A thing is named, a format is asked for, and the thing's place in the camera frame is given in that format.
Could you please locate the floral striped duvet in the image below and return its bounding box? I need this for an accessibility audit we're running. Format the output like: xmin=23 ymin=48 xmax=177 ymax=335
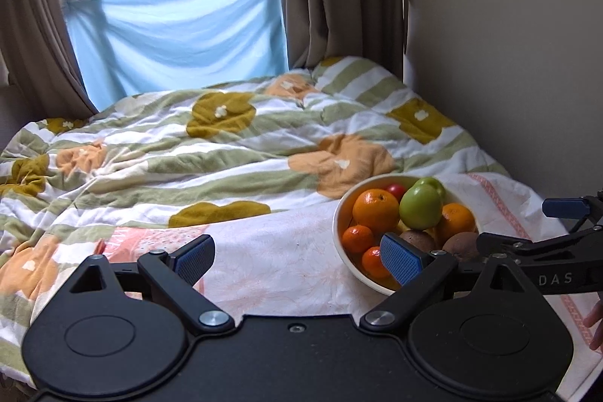
xmin=1 ymin=56 xmax=502 ymax=383

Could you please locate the small mandarin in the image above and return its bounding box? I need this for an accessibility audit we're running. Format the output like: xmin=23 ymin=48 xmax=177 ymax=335
xmin=340 ymin=225 xmax=376 ymax=255
xmin=361 ymin=246 xmax=390 ymax=280

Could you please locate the large green apple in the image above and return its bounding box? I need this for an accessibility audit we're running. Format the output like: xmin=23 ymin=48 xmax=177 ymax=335
xmin=399 ymin=185 xmax=444 ymax=231

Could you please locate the brown kiwi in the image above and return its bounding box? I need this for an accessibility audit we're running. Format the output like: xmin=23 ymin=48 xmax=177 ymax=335
xmin=442 ymin=232 xmax=481 ymax=262
xmin=401 ymin=229 xmax=436 ymax=253

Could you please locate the person right hand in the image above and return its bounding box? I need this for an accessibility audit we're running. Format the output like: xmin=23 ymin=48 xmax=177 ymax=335
xmin=583 ymin=293 xmax=603 ymax=351

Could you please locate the brown curtain left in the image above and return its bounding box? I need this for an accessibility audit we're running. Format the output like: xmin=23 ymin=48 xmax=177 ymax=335
xmin=1 ymin=0 xmax=97 ymax=119

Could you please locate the red cherry tomato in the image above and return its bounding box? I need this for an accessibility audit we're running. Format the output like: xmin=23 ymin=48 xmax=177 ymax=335
xmin=384 ymin=183 xmax=407 ymax=202

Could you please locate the small green apple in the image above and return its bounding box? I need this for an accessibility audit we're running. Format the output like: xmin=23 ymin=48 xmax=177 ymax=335
xmin=414 ymin=176 xmax=447 ymax=201

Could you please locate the light blue window cloth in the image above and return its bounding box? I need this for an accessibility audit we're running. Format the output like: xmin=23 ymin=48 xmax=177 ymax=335
xmin=64 ymin=0 xmax=288 ymax=110

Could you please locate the cream bowl with bear print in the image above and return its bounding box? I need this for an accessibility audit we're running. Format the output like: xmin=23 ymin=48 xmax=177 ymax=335
xmin=332 ymin=173 xmax=481 ymax=295

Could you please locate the white pink patterned cloth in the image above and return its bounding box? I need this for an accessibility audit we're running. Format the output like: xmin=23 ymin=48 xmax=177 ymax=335
xmin=93 ymin=171 xmax=603 ymax=402

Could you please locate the large orange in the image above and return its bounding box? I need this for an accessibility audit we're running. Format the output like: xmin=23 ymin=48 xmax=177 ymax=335
xmin=435 ymin=203 xmax=476 ymax=244
xmin=352 ymin=189 xmax=399 ymax=235

